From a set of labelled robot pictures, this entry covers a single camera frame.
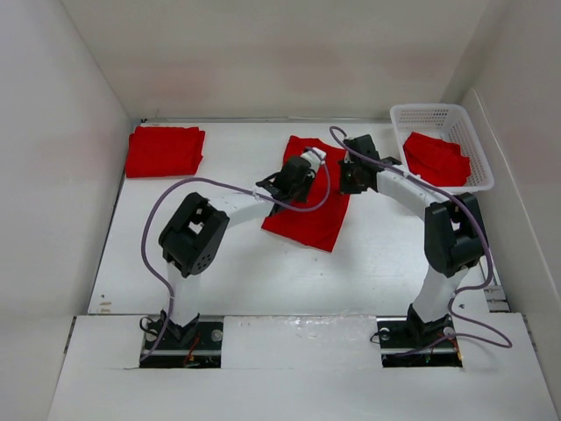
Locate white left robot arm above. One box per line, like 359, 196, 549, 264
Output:
159, 148, 327, 348

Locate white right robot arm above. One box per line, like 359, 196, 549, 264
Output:
336, 135, 492, 348

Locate red t-shirts in basket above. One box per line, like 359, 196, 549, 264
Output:
403, 132, 472, 187

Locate folded red t-shirt stack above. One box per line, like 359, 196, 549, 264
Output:
124, 126, 206, 178

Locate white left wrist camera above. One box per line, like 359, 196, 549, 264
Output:
300, 147, 327, 172

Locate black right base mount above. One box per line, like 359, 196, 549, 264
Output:
371, 316, 463, 368

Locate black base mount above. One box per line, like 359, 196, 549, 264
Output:
371, 316, 463, 368
139, 317, 224, 369

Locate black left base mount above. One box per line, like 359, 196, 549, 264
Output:
139, 317, 224, 369

